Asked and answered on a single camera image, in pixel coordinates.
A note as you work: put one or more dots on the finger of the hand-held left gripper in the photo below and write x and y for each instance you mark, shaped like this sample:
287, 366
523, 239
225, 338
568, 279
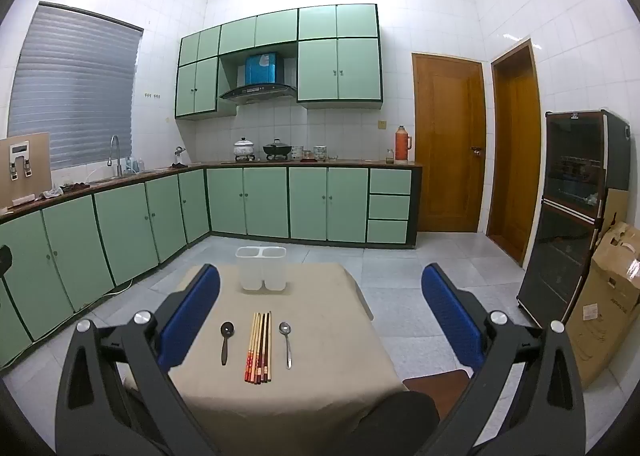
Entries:
4, 261

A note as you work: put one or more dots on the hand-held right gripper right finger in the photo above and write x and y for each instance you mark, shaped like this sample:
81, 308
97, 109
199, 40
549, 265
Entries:
450, 316

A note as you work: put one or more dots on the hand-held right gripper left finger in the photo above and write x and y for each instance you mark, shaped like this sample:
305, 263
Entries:
192, 316

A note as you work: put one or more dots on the small brown round object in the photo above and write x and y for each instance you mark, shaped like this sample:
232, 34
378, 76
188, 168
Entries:
227, 329

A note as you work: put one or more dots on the red-ended bamboo chopstick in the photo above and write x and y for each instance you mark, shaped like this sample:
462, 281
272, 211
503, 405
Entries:
248, 356
256, 356
252, 356

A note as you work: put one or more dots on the white two-compartment utensil holder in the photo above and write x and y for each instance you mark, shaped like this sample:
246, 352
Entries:
250, 276

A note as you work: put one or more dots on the brown-ended bamboo chopstick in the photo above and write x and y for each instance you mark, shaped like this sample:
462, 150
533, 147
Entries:
260, 356
264, 356

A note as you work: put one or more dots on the dark brown chopstick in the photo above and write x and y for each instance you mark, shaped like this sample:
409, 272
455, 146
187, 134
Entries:
269, 356

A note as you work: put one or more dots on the silver metal spoon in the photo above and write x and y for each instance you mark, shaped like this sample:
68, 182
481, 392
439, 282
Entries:
285, 328

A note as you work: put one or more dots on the brown wooden stool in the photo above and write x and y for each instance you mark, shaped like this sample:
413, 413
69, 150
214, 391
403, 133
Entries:
440, 383

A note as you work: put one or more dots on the grey rag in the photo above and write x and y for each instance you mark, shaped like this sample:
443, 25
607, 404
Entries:
52, 192

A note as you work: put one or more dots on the brown appliance box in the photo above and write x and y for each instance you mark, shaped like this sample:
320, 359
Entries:
40, 171

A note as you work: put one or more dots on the beige tablecloth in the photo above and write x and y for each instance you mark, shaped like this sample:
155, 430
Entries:
310, 306

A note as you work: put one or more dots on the green base cabinets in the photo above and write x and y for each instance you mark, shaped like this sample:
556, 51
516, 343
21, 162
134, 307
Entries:
265, 201

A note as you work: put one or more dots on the black glass-door cabinet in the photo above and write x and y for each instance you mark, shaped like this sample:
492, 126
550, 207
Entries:
565, 236

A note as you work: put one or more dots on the steel kitchen faucet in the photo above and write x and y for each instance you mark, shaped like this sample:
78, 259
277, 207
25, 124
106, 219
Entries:
119, 163

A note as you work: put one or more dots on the large cardboard box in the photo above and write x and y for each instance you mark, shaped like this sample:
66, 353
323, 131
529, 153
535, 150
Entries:
605, 311

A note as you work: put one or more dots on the silver kettle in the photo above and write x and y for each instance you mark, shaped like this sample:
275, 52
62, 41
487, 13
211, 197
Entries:
178, 156

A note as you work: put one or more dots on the closed wooden door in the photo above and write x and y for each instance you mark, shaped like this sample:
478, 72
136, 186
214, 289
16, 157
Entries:
445, 146

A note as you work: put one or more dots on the silver pot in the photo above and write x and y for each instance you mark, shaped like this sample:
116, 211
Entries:
244, 148

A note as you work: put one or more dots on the red thermos flask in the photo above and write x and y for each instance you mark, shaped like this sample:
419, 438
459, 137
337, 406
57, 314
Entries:
401, 146

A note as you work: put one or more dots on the black wok with lid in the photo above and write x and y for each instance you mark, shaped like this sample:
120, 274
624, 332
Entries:
276, 150

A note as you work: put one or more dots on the grey window blind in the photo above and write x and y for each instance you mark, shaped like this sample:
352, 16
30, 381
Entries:
75, 86

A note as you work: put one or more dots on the stack of patterned bowls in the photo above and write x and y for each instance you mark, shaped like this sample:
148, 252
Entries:
297, 152

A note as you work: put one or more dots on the flat cardboard sheet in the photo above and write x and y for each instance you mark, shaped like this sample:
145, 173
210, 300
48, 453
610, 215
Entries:
617, 206

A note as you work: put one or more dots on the black range hood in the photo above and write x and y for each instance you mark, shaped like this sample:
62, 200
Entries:
257, 92

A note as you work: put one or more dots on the wooden door in frame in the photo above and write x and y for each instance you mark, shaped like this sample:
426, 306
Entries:
515, 161

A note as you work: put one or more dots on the green wall cabinets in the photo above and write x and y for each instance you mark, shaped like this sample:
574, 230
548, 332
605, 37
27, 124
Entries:
357, 71

